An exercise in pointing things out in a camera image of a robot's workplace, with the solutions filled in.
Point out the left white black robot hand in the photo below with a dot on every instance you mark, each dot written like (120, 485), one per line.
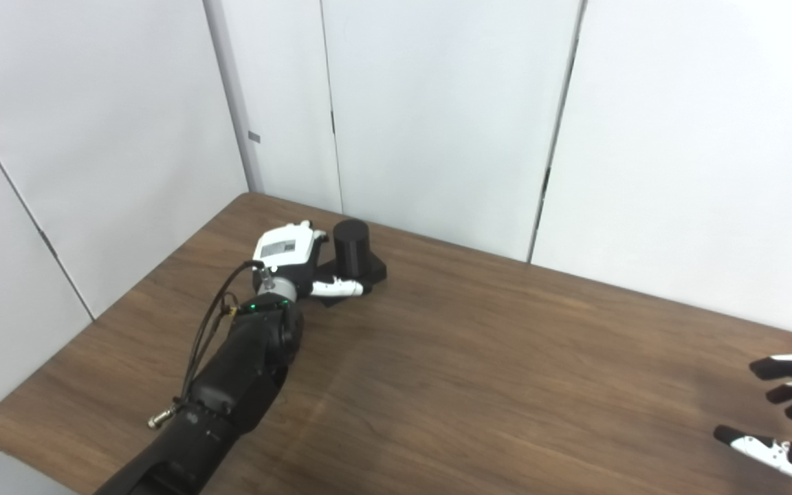
(286, 249)

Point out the black peg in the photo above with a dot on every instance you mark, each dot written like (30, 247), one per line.
(355, 251)

